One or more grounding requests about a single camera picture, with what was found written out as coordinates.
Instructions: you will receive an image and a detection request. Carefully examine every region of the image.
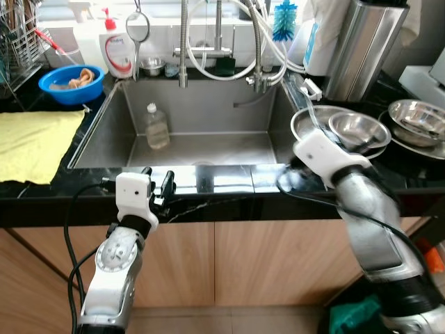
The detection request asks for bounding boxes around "white appliance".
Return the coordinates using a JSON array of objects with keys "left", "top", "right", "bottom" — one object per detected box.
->
[{"left": 400, "top": 66, "right": 445, "bottom": 109}]

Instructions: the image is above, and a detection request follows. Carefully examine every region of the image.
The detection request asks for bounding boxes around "metal wire dish rack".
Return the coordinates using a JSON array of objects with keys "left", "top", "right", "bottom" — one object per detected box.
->
[{"left": 0, "top": 0, "right": 53, "bottom": 91}]

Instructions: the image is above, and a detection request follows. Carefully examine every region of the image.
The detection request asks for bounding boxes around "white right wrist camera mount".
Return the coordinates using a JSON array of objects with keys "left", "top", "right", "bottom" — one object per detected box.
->
[{"left": 292, "top": 131, "right": 371, "bottom": 189}]

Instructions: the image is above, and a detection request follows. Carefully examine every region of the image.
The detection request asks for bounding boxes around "small steel bowl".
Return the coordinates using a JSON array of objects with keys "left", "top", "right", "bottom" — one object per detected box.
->
[{"left": 140, "top": 58, "right": 166, "bottom": 77}]

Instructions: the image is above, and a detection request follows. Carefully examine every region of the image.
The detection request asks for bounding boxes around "wooden cabinet door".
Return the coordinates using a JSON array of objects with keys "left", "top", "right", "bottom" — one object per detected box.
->
[
  {"left": 214, "top": 217, "right": 425, "bottom": 307},
  {"left": 14, "top": 221, "right": 216, "bottom": 308}
]

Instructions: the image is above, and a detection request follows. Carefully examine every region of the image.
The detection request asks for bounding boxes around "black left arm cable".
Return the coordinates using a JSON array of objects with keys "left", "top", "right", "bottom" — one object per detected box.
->
[{"left": 64, "top": 177, "right": 119, "bottom": 334}]

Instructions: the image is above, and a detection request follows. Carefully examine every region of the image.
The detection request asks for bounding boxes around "large shallow steel basin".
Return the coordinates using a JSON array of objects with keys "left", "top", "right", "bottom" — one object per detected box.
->
[{"left": 291, "top": 106, "right": 391, "bottom": 159}]

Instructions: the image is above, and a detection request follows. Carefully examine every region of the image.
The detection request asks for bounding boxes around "chrome spring faucet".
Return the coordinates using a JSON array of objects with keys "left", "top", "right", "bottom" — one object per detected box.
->
[{"left": 178, "top": 0, "right": 190, "bottom": 88}]

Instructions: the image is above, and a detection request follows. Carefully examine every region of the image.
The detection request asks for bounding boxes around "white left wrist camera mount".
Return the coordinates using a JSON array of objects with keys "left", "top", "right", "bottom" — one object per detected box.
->
[{"left": 115, "top": 172, "right": 159, "bottom": 227}]

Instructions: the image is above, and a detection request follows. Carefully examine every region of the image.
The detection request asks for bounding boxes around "white water hose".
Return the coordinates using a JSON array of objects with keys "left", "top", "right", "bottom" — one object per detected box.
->
[{"left": 188, "top": 0, "right": 307, "bottom": 83}]

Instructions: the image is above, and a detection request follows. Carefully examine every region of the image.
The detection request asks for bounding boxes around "white red dish soap bottle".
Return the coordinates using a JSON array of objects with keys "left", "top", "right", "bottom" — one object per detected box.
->
[{"left": 99, "top": 8, "right": 136, "bottom": 79}]

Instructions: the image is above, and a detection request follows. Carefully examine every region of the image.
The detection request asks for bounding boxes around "round metal wire strainer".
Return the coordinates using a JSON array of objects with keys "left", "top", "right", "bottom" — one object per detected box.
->
[{"left": 125, "top": 10, "right": 151, "bottom": 77}]

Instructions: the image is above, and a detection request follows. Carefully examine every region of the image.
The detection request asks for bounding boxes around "chrome straight tap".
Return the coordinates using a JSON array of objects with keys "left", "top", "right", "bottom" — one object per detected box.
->
[{"left": 174, "top": 0, "right": 230, "bottom": 62}]

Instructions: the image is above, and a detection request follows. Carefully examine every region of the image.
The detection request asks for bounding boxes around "small white plastic clip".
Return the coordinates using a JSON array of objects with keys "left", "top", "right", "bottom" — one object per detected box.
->
[{"left": 300, "top": 78, "right": 323, "bottom": 102}]

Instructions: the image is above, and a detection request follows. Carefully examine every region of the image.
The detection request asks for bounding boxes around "dark green sponge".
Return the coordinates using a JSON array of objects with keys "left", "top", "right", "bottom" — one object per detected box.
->
[{"left": 212, "top": 57, "right": 237, "bottom": 76}]

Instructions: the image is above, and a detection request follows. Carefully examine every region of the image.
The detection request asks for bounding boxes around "yellow cloth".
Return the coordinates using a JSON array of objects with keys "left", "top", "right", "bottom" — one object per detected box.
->
[{"left": 0, "top": 110, "right": 86, "bottom": 185}]

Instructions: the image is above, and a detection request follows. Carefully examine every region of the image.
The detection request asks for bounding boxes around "clear glass cup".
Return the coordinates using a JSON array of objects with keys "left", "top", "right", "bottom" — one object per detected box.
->
[{"left": 282, "top": 70, "right": 327, "bottom": 134}]

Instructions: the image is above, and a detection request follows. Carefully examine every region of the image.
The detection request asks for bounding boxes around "steel plate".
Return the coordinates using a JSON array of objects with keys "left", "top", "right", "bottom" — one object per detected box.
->
[{"left": 379, "top": 111, "right": 445, "bottom": 161}]

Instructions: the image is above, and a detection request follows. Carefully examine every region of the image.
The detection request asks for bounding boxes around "stainless steel sink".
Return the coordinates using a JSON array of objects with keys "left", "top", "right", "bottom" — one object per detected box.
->
[{"left": 68, "top": 78, "right": 307, "bottom": 170}]

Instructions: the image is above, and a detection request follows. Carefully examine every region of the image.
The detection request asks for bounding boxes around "blue plastic bowl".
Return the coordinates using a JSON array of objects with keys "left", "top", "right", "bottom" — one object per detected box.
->
[{"left": 38, "top": 64, "right": 105, "bottom": 106}]

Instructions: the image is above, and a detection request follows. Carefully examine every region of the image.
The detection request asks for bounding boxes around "chrome spring hose sprayer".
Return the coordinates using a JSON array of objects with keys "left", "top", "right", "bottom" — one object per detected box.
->
[{"left": 247, "top": 0, "right": 268, "bottom": 93}]

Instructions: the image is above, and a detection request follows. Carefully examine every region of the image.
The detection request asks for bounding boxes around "orange object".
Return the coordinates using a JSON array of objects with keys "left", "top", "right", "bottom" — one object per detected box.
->
[{"left": 423, "top": 245, "right": 445, "bottom": 273}]

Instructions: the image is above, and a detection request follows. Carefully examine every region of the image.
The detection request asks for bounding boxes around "white plastic jug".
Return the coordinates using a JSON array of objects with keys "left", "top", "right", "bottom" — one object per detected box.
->
[{"left": 73, "top": 17, "right": 105, "bottom": 67}]

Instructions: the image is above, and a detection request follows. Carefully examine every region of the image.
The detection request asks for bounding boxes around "clear plastic bottle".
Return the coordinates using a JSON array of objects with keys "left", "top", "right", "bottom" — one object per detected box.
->
[{"left": 144, "top": 103, "right": 170, "bottom": 150}]

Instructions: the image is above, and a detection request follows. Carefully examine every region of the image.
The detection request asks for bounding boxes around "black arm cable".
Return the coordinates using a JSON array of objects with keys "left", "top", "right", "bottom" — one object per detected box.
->
[
  {"left": 64, "top": 177, "right": 119, "bottom": 334},
  {"left": 276, "top": 157, "right": 421, "bottom": 279}
]

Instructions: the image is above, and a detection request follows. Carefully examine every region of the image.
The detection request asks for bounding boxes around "blue bottle brush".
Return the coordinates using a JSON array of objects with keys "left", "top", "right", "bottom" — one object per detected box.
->
[{"left": 273, "top": 1, "right": 298, "bottom": 41}]

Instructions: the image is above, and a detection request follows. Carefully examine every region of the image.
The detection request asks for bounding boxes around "red handled kitchen tool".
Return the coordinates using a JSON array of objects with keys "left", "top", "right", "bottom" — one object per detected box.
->
[{"left": 35, "top": 28, "right": 70, "bottom": 56}]

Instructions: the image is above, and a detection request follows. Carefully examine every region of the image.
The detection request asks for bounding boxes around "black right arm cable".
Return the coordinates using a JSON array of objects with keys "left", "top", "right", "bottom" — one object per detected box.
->
[{"left": 276, "top": 157, "right": 421, "bottom": 279}]

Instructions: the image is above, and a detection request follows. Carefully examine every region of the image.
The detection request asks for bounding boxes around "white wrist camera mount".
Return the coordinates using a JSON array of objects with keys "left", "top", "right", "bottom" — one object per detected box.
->
[
  {"left": 115, "top": 172, "right": 159, "bottom": 227},
  {"left": 292, "top": 131, "right": 371, "bottom": 189}
]

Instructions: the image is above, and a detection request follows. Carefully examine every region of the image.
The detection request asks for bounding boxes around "white bottle blue label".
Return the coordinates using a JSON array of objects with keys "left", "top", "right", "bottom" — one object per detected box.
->
[{"left": 289, "top": 17, "right": 327, "bottom": 76}]

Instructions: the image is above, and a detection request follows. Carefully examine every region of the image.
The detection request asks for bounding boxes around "tan curled scrubber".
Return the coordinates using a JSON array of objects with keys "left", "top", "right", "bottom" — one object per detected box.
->
[{"left": 52, "top": 67, "right": 95, "bottom": 90}]

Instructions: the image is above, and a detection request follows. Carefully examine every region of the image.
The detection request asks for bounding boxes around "tall stainless steel canister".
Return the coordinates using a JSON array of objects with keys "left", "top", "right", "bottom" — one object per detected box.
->
[{"left": 323, "top": 0, "right": 411, "bottom": 103}]

